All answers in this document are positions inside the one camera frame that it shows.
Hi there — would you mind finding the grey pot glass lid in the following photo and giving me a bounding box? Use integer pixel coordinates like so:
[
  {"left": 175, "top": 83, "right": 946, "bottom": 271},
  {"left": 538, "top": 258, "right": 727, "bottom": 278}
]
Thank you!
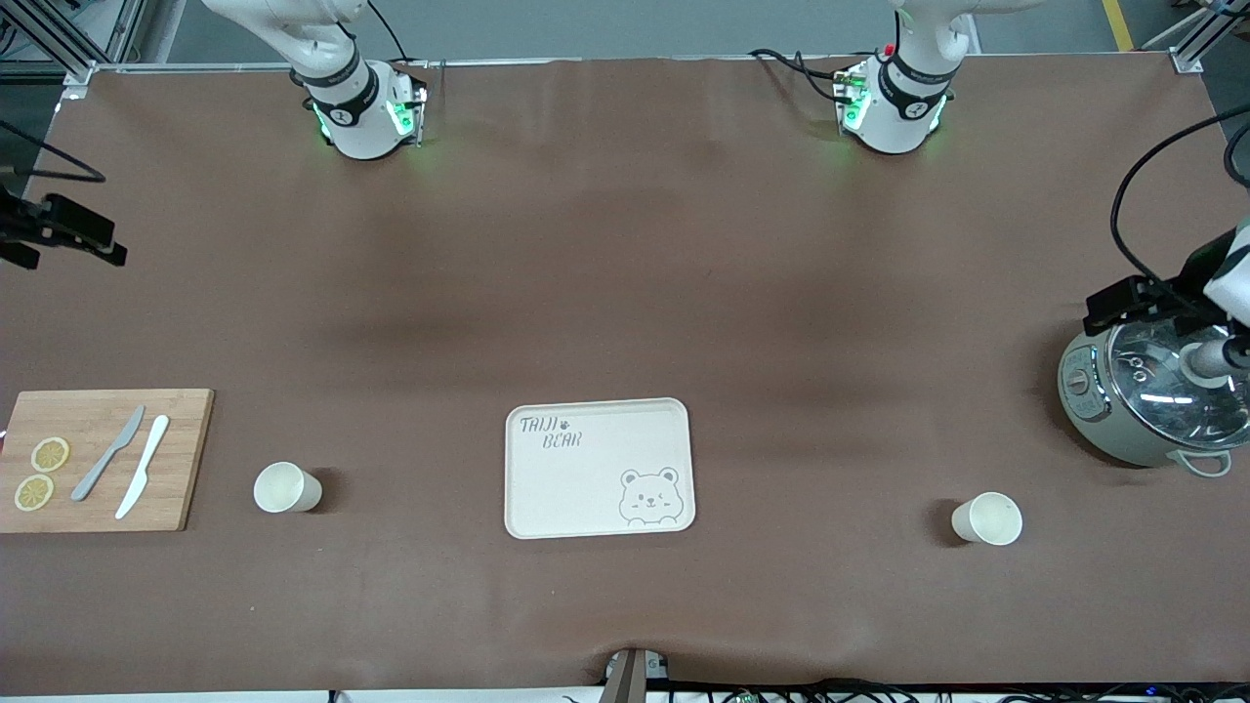
[{"left": 1058, "top": 322, "right": 1250, "bottom": 478}]

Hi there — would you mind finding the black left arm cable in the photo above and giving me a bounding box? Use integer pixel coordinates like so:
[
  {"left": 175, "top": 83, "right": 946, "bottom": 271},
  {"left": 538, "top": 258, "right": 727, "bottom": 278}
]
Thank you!
[{"left": 1111, "top": 105, "right": 1250, "bottom": 294}]

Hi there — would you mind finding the white plastic knife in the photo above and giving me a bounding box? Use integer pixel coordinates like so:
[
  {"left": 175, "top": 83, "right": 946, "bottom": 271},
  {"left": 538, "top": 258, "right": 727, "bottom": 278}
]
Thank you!
[{"left": 114, "top": 415, "right": 171, "bottom": 520}]

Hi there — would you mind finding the black base cable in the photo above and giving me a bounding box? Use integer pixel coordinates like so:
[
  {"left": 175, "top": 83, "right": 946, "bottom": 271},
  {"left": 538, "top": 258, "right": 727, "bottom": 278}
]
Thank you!
[
  {"left": 366, "top": 0, "right": 413, "bottom": 65},
  {"left": 747, "top": 48, "right": 853, "bottom": 104}
]

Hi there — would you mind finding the grey plastic knife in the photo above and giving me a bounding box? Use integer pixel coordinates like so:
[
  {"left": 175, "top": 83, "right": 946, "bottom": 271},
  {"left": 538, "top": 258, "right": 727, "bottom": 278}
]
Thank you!
[{"left": 70, "top": 405, "right": 146, "bottom": 503}]

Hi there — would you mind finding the brown table mat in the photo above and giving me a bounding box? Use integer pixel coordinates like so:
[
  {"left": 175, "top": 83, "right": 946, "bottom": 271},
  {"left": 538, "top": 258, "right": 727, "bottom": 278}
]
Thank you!
[{"left": 0, "top": 54, "right": 1250, "bottom": 696}]

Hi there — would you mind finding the aluminium frame profile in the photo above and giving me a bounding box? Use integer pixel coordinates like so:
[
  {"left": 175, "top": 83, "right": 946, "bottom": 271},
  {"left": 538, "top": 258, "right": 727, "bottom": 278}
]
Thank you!
[
  {"left": 1143, "top": 0, "right": 1250, "bottom": 75},
  {"left": 0, "top": 0, "right": 147, "bottom": 91}
]

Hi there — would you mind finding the white plastic cup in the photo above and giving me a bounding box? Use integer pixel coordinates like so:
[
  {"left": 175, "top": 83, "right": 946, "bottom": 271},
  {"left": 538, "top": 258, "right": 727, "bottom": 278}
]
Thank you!
[
  {"left": 951, "top": 492, "right": 1023, "bottom": 546},
  {"left": 253, "top": 462, "right": 323, "bottom": 515}
]

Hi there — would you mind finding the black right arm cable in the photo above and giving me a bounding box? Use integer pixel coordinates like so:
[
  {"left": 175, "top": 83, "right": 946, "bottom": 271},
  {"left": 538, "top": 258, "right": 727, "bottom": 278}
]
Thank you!
[{"left": 0, "top": 120, "right": 106, "bottom": 185}]

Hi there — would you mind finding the cream tray with bear print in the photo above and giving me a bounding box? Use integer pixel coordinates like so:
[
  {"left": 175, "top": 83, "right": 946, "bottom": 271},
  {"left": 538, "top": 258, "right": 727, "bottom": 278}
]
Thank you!
[{"left": 504, "top": 397, "right": 696, "bottom": 540}]

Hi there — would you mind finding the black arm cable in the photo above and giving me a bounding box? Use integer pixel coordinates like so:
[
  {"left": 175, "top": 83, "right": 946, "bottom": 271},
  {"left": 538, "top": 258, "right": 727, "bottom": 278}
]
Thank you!
[
  {"left": 0, "top": 120, "right": 106, "bottom": 185},
  {"left": 1111, "top": 105, "right": 1250, "bottom": 294}
]

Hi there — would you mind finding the metal table clamp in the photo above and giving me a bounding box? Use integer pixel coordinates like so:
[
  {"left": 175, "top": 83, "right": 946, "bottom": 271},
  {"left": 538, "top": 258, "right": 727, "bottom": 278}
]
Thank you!
[{"left": 599, "top": 646, "right": 671, "bottom": 703}]

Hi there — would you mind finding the wooden cutting board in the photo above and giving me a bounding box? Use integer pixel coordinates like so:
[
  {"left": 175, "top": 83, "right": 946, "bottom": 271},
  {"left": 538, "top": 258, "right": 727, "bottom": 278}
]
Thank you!
[{"left": 0, "top": 389, "right": 215, "bottom": 534}]

